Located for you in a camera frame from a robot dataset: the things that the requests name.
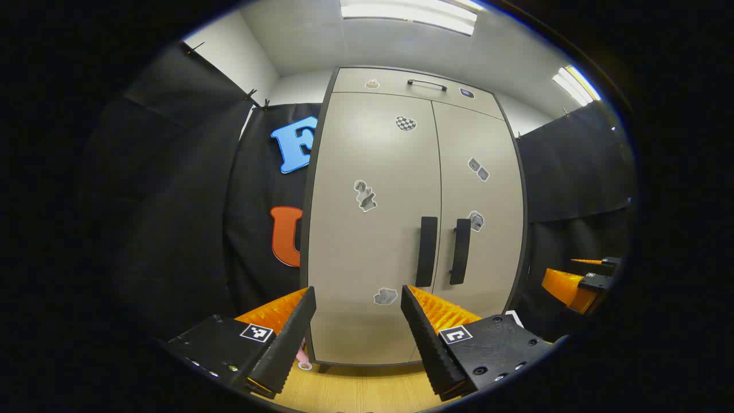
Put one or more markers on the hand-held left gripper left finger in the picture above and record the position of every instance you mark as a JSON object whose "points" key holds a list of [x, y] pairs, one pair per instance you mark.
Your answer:
{"points": [[289, 338]]}

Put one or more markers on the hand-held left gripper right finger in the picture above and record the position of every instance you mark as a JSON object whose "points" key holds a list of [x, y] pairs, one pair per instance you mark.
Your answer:
{"points": [[427, 338]]}

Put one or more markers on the grey cabinet door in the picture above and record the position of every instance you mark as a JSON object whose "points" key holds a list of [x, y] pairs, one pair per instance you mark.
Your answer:
{"points": [[487, 189], [355, 258]]}

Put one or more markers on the grey double-door shoe cabinet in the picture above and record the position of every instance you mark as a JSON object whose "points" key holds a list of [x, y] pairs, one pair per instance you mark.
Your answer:
{"points": [[305, 241]]}

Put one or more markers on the small pink toy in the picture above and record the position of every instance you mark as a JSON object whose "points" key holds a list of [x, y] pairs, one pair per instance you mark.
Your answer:
{"points": [[304, 358]]}

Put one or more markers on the ceiling light panel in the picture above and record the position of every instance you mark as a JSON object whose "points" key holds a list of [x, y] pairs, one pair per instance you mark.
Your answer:
{"points": [[576, 85], [407, 14]]}

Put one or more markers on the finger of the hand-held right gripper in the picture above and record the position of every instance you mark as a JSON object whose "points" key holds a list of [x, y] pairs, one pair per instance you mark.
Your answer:
{"points": [[565, 287], [610, 261]]}

